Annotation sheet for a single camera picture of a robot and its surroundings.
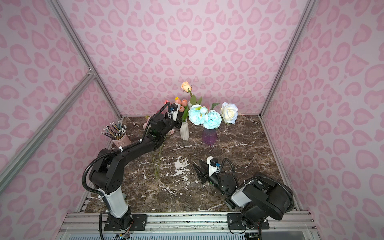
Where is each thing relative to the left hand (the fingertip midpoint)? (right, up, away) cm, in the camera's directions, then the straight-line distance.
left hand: (184, 110), depth 85 cm
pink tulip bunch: (0, +1, -4) cm, 4 cm away
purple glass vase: (+16, -16, +24) cm, 33 cm away
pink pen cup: (-45, -12, +11) cm, 48 cm away
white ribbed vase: (-1, -12, +13) cm, 18 cm away
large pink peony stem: (-30, -9, +25) cm, 40 cm away
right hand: (+7, -29, -7) cm, 31 cm away
